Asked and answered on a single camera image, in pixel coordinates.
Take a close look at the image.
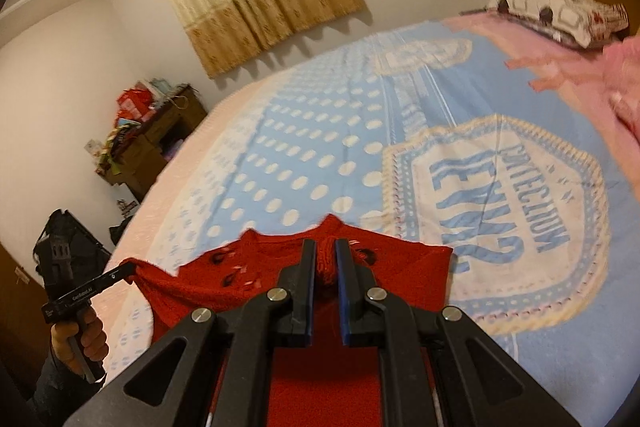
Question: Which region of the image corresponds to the black bag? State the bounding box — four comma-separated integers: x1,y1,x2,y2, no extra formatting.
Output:
109,217,133,248

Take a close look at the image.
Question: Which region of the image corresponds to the person's left hand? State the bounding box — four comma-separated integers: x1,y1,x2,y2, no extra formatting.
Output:
50,307,110,375

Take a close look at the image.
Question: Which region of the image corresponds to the brown wooden desk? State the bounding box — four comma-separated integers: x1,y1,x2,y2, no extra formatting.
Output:
102,84,208,202

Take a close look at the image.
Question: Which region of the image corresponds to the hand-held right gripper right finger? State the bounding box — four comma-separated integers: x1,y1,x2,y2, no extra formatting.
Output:
335,238,583,427

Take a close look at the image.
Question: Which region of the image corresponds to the brown wooden door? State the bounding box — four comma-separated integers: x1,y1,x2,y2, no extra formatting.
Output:
0,242,51,358

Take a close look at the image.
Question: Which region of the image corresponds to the red gift bag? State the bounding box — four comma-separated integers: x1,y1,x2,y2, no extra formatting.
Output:
117,89,153,122

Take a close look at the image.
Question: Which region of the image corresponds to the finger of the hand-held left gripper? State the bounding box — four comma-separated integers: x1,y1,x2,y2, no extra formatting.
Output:
94,259,138,297

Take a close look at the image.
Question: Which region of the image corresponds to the pink folded quilt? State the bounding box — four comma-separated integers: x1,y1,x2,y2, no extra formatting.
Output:
602,34,640,188

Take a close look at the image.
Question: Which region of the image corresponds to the red knitted sweater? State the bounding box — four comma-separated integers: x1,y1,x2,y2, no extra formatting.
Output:
132,214,456,427

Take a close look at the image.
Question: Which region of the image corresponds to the pink fringed sheet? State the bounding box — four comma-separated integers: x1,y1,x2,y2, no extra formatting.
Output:
442,12,640,158

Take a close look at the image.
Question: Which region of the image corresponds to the black suitcase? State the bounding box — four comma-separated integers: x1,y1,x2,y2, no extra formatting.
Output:
35,208,113,268

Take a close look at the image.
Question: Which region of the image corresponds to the bed with blue dotted sheet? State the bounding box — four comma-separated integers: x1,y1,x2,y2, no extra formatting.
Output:
107,19,640,427

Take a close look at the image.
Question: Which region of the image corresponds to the person's left forearm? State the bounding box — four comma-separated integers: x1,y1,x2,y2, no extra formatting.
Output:
25,352,106,427

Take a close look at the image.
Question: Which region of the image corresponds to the white patterned pillow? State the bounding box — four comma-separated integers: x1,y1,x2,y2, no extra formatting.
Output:
485,0,630,50

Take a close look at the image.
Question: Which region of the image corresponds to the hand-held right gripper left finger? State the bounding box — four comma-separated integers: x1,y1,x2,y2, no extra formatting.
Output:
62,239,318,427

